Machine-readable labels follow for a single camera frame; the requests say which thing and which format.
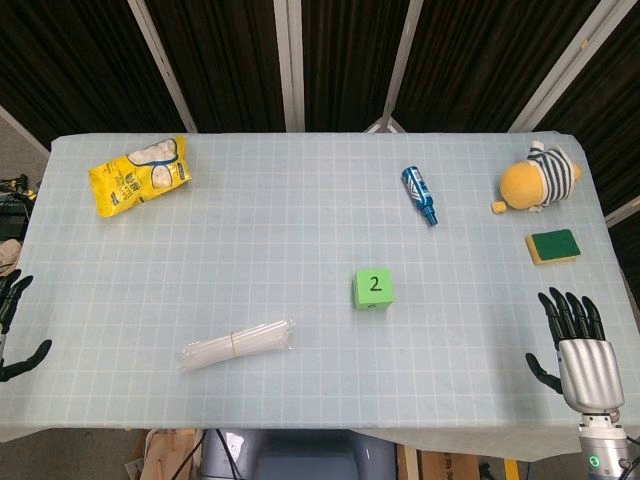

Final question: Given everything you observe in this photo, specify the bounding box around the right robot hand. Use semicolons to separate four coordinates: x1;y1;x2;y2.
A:
524;286;626;414

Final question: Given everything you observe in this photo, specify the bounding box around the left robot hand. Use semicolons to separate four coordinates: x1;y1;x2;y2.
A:
0;269;53;383

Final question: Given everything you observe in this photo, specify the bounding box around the green numbered cube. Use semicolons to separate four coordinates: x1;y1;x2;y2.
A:
351;268;395;312

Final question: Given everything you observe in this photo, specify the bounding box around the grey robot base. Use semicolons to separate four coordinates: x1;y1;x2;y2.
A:
199;441;400;480

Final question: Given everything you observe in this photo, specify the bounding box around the green and yellow sponge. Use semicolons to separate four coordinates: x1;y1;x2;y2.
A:
524;228;584;265

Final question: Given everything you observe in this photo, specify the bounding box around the cardboard box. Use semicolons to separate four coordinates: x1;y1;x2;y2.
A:
415;448;482;480

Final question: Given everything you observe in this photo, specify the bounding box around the yellow snack bag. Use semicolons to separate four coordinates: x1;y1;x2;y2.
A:
88;135;194;219

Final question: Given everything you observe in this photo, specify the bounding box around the yellow plush toy striped shirt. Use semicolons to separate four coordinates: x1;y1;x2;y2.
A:
490;140;583;216

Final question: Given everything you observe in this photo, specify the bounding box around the bundle of clear straws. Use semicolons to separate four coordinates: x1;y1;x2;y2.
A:
177;315;295;373

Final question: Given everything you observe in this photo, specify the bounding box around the blue spray bottle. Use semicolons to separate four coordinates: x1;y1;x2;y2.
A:
401;166;440;228

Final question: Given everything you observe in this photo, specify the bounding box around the light blue grid tablecloth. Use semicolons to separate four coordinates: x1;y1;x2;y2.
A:
0;130;640;460

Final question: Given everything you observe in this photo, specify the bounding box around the black equipment with cables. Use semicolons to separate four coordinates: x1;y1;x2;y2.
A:
0;173;39;241

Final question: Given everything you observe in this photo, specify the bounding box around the white folding screen frame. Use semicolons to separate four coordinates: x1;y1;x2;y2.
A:
124;0;640;135

